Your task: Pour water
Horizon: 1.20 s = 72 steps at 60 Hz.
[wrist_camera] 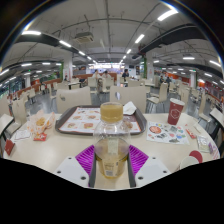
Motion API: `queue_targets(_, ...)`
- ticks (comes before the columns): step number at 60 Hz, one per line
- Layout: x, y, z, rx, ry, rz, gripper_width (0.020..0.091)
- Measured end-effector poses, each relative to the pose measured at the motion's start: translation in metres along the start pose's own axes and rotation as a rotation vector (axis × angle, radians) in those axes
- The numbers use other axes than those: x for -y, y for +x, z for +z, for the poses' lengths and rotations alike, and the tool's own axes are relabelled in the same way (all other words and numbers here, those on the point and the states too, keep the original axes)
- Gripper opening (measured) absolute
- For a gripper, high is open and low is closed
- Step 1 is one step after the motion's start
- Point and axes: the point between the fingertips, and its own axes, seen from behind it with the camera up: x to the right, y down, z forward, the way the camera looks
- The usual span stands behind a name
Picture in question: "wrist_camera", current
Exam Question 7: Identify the red paper cup with lid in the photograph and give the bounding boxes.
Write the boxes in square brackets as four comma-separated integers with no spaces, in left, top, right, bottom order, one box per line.
[167,97,186,126]

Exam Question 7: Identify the person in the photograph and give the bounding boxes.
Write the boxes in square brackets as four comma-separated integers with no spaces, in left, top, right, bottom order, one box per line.
[92,69,102,81]
[121,68,130,83]
[101,70,112,81]

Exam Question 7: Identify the beige side table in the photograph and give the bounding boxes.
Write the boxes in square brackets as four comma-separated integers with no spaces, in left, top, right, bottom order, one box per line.
[209,107,224,129]

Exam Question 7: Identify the paper bag of fried food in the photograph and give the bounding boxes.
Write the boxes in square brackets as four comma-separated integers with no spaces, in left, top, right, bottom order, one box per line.
[26,109,57,136]

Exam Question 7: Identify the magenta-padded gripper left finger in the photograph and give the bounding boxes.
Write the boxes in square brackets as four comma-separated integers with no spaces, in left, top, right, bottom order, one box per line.
[53,144,98,189]

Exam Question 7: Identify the dark serving tray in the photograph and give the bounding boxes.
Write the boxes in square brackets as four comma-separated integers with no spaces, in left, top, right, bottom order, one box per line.
[54,105,148,136]

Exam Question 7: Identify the group of ceiling lights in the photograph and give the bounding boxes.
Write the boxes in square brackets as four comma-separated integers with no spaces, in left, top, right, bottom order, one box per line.
[0,8,223,84]

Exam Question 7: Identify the ceiling air conditioner unit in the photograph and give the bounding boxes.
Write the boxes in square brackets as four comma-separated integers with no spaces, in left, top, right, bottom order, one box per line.
[73,31,95,44]

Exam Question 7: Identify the printed paper tray liner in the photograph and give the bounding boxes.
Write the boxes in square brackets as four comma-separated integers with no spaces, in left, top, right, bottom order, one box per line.
[59,107,142,134]

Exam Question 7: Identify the colourful printed flyer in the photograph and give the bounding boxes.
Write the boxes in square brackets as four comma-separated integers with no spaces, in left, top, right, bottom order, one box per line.
[146,121,190,146]

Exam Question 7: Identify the clear plastic packet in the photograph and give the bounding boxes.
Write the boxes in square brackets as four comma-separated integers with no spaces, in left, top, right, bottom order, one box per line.
[196,134,212,154]

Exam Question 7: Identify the white crumpled napkin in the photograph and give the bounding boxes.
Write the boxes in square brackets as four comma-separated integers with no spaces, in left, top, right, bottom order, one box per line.
[122,101,138,116]

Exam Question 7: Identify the beige chair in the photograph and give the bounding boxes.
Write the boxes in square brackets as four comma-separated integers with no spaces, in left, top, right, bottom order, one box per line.
[109,85,148,114]
[55,86,93,114]

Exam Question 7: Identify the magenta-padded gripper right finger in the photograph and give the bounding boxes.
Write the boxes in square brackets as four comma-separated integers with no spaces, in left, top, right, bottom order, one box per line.
[127,144,172,189]

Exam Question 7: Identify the clear bottle with yellow drink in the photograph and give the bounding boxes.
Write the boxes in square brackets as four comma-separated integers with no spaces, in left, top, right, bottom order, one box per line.
[92,101,132,179]

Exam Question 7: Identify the group of beige chairs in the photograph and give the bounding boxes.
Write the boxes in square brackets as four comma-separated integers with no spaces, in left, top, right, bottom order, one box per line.
[0,74,224,128]

